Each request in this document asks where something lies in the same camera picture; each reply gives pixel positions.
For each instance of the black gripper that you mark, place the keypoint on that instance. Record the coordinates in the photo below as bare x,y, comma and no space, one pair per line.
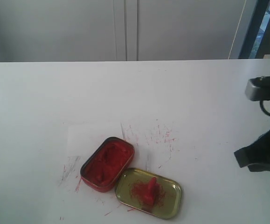
256,157

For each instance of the red stamp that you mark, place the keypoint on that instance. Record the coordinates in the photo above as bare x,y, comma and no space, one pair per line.
150,192

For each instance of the red ink tin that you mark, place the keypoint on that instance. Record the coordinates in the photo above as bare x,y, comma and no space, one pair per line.
103,169

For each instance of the gold tin lid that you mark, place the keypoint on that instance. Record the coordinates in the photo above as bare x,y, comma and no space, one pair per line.
130,189

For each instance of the white paper sheet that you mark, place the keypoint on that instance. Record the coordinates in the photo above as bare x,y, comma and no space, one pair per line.
84,139

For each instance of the grey cabinet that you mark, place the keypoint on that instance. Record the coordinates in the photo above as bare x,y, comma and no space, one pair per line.
122,30

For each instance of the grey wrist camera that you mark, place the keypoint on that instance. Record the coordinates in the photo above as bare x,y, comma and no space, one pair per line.
258,89

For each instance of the black window frame post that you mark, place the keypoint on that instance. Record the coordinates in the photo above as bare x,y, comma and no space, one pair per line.
253,37

